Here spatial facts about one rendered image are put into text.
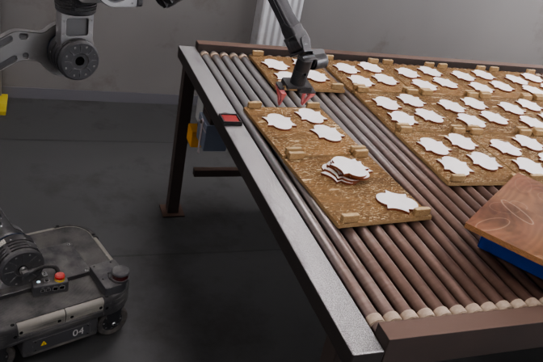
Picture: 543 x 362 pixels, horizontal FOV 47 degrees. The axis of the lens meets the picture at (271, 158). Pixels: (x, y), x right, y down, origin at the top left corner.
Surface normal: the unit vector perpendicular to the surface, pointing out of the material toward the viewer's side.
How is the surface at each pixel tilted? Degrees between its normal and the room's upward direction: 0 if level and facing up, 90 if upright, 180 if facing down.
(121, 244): 0
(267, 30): 90
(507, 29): 90
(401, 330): 0
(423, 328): 0
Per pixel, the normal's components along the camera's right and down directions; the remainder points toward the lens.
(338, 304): 0.18, -0.87
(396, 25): 0.30, 0.48
